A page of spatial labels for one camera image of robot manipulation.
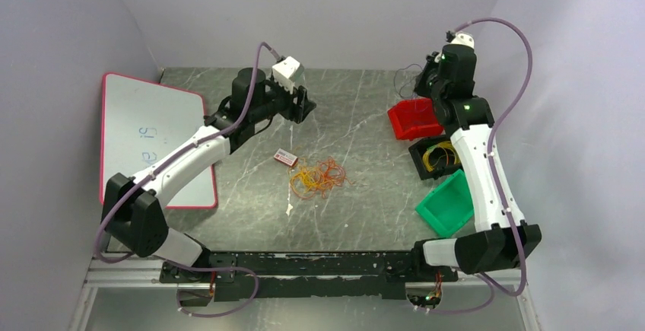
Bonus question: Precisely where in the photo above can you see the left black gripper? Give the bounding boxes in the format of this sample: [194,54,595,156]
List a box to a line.
[251,75,317,125]

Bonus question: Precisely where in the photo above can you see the dark thin cable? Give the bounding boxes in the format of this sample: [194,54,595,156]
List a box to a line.
[393,64,424,100]

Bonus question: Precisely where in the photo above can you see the orange yellow cables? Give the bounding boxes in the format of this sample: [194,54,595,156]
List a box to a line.
[288,156,355,202]

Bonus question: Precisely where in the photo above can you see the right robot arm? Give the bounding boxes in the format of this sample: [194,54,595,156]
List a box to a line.
[410,43,542,281]

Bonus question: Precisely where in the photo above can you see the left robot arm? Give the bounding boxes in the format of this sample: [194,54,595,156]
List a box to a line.
[94,68,316,282]

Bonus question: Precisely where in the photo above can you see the red plastic bin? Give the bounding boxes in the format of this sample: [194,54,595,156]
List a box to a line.
[387,98,443,141]

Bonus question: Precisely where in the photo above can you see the small red white box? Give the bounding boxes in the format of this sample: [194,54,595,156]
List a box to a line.
[273,148,299,167]

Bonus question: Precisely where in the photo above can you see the black plastic bin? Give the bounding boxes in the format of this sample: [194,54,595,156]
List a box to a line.
[408,135,462,180]

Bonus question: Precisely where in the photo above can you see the green plastic bin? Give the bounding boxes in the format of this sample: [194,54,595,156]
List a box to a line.
[415,170,474,238]

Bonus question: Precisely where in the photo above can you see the white board pink rim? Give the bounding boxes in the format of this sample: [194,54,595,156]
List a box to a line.
[99,72,206,199]

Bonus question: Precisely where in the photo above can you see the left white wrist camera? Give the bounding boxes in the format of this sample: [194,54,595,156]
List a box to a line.
[272,56,305,94]

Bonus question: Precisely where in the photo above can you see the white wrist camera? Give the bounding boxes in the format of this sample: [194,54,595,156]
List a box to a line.
[272,56,305,94]
[446,30,475,49]

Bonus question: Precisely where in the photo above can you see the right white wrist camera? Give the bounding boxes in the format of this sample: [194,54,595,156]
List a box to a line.
[446,30,475,49]

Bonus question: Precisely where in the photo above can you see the yellow cable coil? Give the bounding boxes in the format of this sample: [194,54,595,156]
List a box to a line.
[422,141,459,173]

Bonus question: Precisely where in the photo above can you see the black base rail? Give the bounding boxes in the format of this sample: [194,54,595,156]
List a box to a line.
[159,250,458,302]

